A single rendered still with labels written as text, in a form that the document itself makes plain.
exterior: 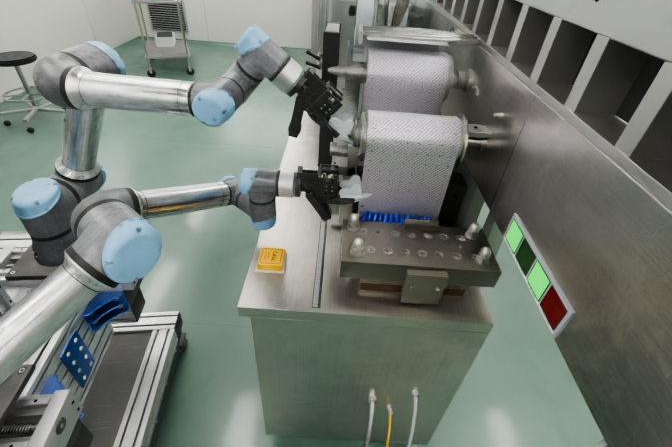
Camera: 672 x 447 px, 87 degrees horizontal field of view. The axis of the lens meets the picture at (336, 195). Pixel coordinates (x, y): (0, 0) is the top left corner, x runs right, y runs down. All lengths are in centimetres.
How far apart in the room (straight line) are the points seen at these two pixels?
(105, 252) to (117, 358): 111
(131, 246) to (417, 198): 70
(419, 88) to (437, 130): 22
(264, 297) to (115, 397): 92
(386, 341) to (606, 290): 59
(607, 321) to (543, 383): 154
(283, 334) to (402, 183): 52
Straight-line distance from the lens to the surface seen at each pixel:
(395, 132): 92
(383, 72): 110
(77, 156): 128
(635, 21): 69
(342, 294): 99
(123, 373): 180
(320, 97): 88
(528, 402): 209
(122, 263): 79
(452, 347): 111
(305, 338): 106
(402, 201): 103
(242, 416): 183
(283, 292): 99
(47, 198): 127
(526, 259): 81
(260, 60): 87
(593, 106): 76
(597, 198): 66
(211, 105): 78
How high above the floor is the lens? 168
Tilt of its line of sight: 36 degrees down
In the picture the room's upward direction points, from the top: 4 degrees clockwise
